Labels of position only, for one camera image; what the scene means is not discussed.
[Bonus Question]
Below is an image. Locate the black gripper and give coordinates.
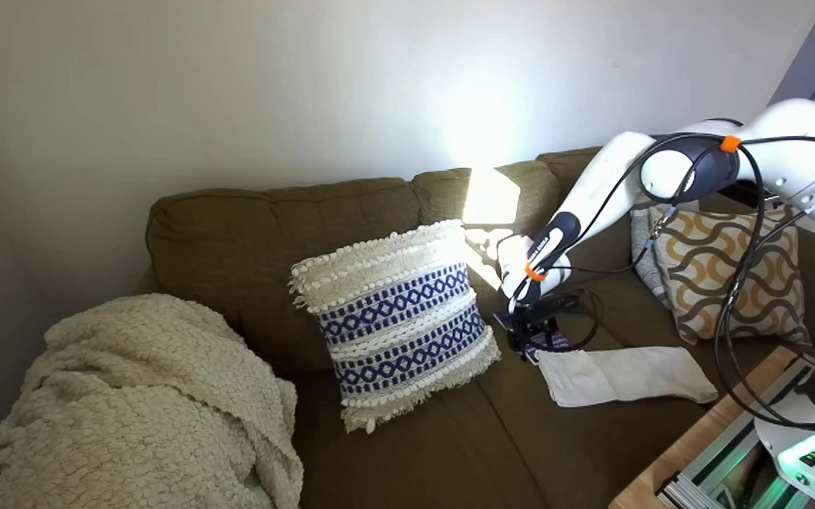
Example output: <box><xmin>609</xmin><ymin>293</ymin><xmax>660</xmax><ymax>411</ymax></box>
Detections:
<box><xmin>496</xmin><ymin>303</ymin><xmax>556</xmax><ymax>351</ymax></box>

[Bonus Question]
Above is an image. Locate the white towel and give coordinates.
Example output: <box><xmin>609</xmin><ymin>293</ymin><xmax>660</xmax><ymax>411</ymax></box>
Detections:
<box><xmin>531</xmin><ymin>347</ymin><xmax>718</xmax><ymax>408</ymax></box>

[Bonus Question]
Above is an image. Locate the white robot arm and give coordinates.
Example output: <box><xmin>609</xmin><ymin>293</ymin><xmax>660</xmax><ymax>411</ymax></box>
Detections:
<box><xmin>501</xmin><ymin>98</ymin><xmax>815</xmax><ymax>500</ymax></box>

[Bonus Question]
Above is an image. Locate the brown fabric sofa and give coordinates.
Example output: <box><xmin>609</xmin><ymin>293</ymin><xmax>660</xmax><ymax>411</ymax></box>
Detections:
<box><xmin>136</xmin><ymin>144</ymin><xmax>815</xmax><ymax>509</ymax></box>

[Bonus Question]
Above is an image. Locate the blue white woven pillow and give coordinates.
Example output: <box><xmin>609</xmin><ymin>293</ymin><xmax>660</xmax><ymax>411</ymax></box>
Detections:
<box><xmin>288</xmin><ymin>221</ymin><xmax>501</xmax><ymax>432</ymax></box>

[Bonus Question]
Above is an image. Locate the grey striped pillow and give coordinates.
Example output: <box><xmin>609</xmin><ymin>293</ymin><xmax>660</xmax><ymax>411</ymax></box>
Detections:
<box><xmin>631</xmin><ymin>206</ymin><xmax>668</xmax><ymax>303</ymax></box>

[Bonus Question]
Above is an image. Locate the wooden side table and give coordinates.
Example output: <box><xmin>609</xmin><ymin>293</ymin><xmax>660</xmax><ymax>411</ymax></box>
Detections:
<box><xmin>609</xmin><ymin>347</ymin><xmax>795</xmax><ymax>509</ymax></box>

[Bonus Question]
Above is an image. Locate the wavy pattern yellow grey pillow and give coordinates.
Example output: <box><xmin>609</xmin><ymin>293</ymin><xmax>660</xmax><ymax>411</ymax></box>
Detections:
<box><xmin>648</xmin><ymin>206</ymin><xmax>808</xmax><ymax>344</ymax></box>

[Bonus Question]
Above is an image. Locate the cream knitted blanket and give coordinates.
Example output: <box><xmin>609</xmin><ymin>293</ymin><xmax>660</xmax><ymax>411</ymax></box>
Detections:
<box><xmin>0</xmin><ymin>293</ymin><xmax>303</xmax><ymax>509</ymax></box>

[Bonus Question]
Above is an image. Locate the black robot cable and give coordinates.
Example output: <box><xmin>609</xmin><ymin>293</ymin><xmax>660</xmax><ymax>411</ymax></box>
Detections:
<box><xmin>556</xmin><ymin>131</ymin><xmax>815</xmax><ymax>431</ymax></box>

